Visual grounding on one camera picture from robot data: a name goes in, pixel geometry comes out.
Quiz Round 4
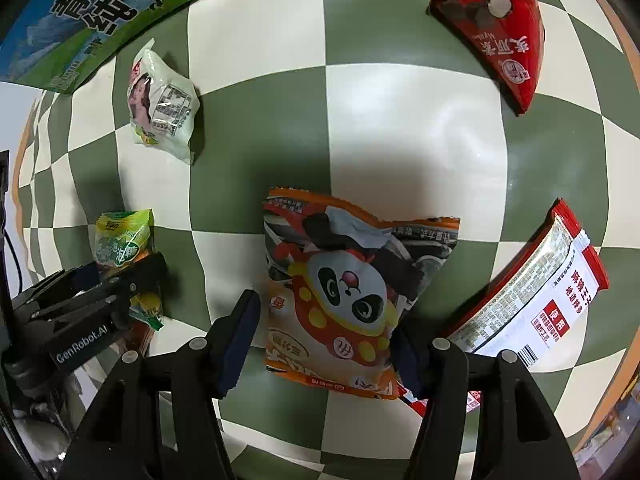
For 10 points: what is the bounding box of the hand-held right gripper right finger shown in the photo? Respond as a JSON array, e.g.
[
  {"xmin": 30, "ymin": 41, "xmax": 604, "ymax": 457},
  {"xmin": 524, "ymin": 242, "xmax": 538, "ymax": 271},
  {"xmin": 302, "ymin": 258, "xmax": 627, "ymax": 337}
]
[{"xmin": 396, "ymin": 327, "xmax": 581, "ymax": 480}]

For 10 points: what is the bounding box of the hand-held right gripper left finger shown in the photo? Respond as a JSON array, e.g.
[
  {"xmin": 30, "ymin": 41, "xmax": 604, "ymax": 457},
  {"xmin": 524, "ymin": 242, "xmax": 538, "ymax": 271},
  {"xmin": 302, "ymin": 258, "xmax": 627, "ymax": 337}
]
[{"xmin": 57, "ymin": 289, "xmax": 262, "ymax": 480}]

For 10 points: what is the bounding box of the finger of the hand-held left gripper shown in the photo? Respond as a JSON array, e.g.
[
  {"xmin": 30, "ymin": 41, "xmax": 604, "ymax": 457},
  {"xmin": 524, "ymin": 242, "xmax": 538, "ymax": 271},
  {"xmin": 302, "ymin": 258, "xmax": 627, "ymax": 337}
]
[
  {"xmin": 27, "ymin": 252, "xmax": 169, "ymax": 332},
  {"xmin": 10, "ymin": 261, "xmax": 104, "ymax": 312}
]

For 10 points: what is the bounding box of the green candy packet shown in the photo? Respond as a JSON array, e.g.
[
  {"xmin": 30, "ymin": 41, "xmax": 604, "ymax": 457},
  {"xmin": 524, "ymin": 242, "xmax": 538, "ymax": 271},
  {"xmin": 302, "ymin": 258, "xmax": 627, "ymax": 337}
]
[{"xmin": 95, "ymin": 208, "xmax": 166, "ymax": 333}]

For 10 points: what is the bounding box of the panda print snack packet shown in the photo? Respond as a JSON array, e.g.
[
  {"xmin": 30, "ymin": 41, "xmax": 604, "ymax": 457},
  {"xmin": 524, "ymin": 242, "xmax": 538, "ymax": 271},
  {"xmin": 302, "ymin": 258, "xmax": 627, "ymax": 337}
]
[{"xmin": 262, "ymin": 187, "xmax": 461, "ymax": 401}]

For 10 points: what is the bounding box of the printed cardboard box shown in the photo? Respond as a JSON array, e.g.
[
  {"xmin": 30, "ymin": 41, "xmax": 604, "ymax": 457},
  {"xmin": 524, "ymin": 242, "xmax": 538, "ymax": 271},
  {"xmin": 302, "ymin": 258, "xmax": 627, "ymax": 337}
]
[{"xmin": 0, "ymin": 0, "xmax": 281, "ymax": 95}]

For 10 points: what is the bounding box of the long red white packet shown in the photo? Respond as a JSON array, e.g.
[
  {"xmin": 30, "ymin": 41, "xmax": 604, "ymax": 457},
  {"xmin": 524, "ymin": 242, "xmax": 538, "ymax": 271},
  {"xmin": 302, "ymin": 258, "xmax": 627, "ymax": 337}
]
[{"xmin": 400, "ymin": 199, "xmax": 611, "ymax": 418}]

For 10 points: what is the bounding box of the small white snack packet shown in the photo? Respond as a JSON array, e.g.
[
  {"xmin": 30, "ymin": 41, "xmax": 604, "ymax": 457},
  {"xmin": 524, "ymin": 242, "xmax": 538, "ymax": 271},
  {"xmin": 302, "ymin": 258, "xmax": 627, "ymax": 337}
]
[{"xmin": 127, "ymin": 39, "xmax": 202, "ymax": 166}]

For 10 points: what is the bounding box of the green white checkered mat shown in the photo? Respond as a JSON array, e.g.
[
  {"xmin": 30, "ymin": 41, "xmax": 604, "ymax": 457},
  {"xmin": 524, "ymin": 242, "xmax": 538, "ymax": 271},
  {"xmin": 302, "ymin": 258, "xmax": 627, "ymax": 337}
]
[{"xmin": 10, "ymin": 0, "xmax": 640, "ymax": 480}]

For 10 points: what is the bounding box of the dark red triangular packet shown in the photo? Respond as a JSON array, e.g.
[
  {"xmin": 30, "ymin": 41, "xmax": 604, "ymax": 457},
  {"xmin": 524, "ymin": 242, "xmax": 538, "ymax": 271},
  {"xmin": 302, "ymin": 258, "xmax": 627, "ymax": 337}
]
[{"xmin": 427, "ymin": 0, "xmax": 546, "ymax": 117}]

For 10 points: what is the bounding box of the black cable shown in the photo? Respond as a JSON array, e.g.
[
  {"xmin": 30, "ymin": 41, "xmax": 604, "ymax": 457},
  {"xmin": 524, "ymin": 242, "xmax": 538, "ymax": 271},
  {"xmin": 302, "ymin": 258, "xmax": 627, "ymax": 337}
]
[{"xmin": 2, "ymin": 230, "xmax": 23, "ymax": 296}]

